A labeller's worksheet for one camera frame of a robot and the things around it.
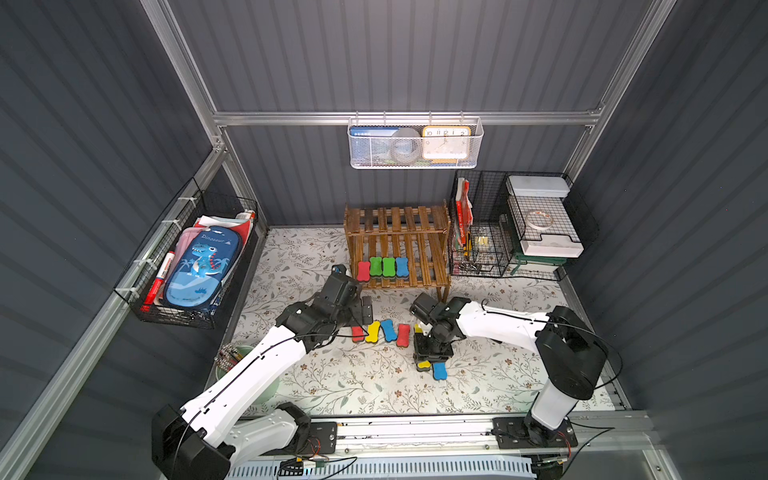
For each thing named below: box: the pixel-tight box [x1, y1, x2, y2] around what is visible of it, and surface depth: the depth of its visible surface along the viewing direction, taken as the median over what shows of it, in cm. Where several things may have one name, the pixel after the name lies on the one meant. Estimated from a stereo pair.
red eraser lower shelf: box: [357, 261, 371, 282], surface depth 88 cm
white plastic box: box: [520, 234, 584, 258], surface depth 93 cm
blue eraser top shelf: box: [381, 319, 397, 343], surface depth 94 cm
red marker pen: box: [140, 250, 176, 312], surface depth 66 cm
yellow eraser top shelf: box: [365, 320, 381, 343], surface depth 93 cm
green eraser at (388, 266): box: [382, 257, 395, 277], surface depth 89 cm
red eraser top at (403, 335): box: [396, 324, 411, 348], surface depth 93 cm
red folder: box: [456, 178, 473, 244], surface depth 111 cm
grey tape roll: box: [391, 127, 422, 164], surface depth 89 cm
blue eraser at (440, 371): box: [433, 362, 448, 381], surface depth 85 cm
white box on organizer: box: [506, 176, 571, 197], surface depth 105 cm
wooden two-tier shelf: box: [344, 200, 452, 302], surface depth 90 cm
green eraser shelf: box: [370, 256, 383, 276], surface depth 89 cm
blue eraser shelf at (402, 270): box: [396, 257, 410, 279], surface depth 89 cm
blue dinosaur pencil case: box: [166, 226, 242, 310], surface depth 66 cm
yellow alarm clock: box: [421, 125, 472, 164], surface depth 90 cm
